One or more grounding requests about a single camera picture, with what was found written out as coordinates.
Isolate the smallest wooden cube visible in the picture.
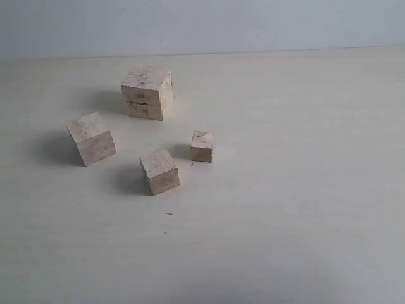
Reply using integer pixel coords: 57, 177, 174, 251
190, 130, 215, 163

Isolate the third largest wooden cube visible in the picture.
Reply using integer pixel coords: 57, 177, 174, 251
139, 148, 180, 196

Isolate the second largest wooden cube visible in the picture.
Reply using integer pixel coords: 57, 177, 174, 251
66, 112, 116, 166

